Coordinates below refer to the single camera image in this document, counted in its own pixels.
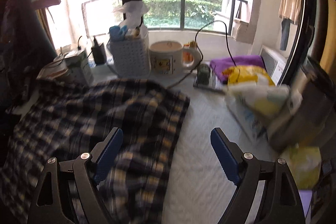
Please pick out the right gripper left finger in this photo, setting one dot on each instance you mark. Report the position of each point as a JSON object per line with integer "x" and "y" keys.
{"x": 52, "y": 202}

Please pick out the plaid blue beige pants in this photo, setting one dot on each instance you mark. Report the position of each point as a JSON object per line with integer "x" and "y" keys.
{"x": 68, "y": 120}

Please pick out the yellow green tissue pack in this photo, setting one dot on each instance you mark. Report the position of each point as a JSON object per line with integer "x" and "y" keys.
{"x": 304, "y": 164}

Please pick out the white blue paper box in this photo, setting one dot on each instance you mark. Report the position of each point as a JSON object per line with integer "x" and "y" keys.
{"x": 251, "y": 122}

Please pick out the white green carton box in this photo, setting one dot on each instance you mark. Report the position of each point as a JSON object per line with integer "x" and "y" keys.
{"x": 78, "y": 66}

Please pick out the yellow plastic bag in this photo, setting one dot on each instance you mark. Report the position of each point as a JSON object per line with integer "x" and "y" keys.
{"x": 247, "y": 74}

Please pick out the black power adapter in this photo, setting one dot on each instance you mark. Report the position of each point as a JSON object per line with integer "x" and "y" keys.
{"x": 98, "y": 52}

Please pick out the white perforated storage basket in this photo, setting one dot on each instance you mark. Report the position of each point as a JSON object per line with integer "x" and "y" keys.
{"x": 130, "y": 57}

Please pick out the purple folded cloth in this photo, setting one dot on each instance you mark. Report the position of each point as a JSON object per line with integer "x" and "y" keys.
{"x": 220, "y": 65}

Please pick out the small green cactus ornament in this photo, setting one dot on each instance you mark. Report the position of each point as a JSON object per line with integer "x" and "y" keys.
{"x": 203, "y": 74}

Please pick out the large white cartoon mug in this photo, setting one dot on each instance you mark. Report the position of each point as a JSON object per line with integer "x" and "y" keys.
{"x": 172, "y": 58}

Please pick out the desk lamp head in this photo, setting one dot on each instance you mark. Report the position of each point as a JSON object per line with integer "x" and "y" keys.
{"x": 42, "y": 4}

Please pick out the hanging beige clothes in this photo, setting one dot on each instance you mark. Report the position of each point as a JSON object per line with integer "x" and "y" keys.
{"x": 289, "y": 12}

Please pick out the white tissue plastic bag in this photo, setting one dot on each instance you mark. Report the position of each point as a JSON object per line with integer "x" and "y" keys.
{"x": 134, "y": 11}

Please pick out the black balcony railing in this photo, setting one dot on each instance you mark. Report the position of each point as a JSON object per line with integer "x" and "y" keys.
{"x": 213, "y": 15}

